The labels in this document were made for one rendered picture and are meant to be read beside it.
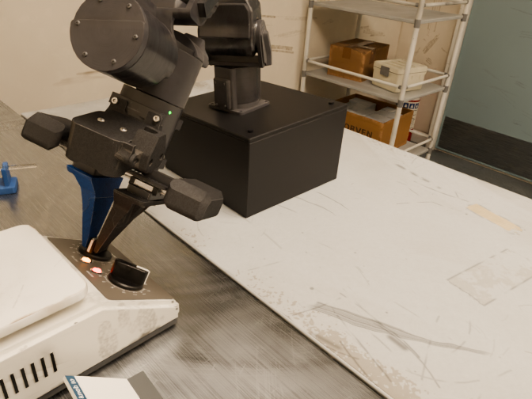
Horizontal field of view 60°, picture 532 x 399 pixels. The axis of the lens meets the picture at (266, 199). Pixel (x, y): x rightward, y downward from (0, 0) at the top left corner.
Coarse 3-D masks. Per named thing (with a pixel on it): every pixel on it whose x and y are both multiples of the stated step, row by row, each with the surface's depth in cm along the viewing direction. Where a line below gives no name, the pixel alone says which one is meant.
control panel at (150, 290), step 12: (60, 240) 44; (72, 240) 46; (72, 252) 43; (120, 252) 48; (84, 264) 41; (96, 264) 43; (108, 264) 44; (96, 276) 40; (108, 288) 39; (120, 288) 40; (144, 288) 42; (156, 288) 43
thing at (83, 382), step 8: (80, 384) 34; (88, 384) 34; (96, 384) 35; (104, 384) 35; (112, 384) 36; (120, 384) 37; (88, 392) 33; (96, 392) 34; (104, 392) 34; (112, 392) 35; (120, 392) 36; (128, 392) 36
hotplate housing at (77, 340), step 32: (64, 256) 41; (96, 288) 38; (64, 320) 34; (96, 320) 36; (128, 320) 39; (160, 320) 41; (0, 352) 32; (32, 352) 33; (64, 352) 35; (96, 352) 37; (0, 384) 32; (32, 384) 34; (64, 384) 37
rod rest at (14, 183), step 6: (6, 162) 63; (6, 174) 62; (0, 180) 64; (6, 180) 62; (12, 180) 64; (0, 186) 63; (6, 186) 63; (12, 186) 63; (0, 192) 62; (6, 192) 63; (12, 192) 63
